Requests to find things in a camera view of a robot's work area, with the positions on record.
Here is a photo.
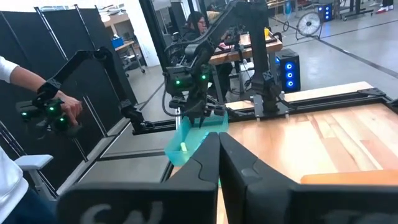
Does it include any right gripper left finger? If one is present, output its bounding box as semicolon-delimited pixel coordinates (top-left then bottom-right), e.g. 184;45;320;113
57;132;221;224

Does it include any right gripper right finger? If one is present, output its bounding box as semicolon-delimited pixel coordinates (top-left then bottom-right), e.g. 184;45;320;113
219;132;398;224

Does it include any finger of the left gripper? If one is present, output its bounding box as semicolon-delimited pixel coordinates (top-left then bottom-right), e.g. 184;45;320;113
197;110;208;128
185;109;197;126

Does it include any person's forearm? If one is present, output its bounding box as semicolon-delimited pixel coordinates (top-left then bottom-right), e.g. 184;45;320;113
11;66;62;96

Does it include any green translucent tray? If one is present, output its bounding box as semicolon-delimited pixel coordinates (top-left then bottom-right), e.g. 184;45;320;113
164;113;229;167

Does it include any wooden table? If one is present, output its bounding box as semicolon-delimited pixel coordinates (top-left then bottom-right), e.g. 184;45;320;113
208;29;284;66

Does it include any person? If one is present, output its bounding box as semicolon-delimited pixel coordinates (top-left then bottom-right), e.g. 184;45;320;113
0;55;84;224
182;11;218;41

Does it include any black computer tower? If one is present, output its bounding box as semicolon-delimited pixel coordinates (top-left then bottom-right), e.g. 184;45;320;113
275;48;302;93
317;2;334;22

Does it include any blue bin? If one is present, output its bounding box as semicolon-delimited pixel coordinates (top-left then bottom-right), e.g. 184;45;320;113
111;36;126;50

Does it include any person's hand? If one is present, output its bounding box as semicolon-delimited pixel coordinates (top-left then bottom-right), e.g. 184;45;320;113
54;93;84;127

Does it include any black floor fan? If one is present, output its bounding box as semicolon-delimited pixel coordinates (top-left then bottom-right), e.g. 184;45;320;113
295;11;324;41

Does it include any white chair armrest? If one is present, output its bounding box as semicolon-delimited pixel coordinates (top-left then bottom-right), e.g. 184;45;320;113
14;154;54;171

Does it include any black folding partition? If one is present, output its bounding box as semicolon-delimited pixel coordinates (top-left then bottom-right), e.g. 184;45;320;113
0;4;137;190

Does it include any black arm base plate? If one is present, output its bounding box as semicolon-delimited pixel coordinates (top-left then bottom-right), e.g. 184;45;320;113
252;93;292;121

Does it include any black aluminium rig frame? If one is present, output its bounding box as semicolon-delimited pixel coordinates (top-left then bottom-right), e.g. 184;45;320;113
130;86;398;135

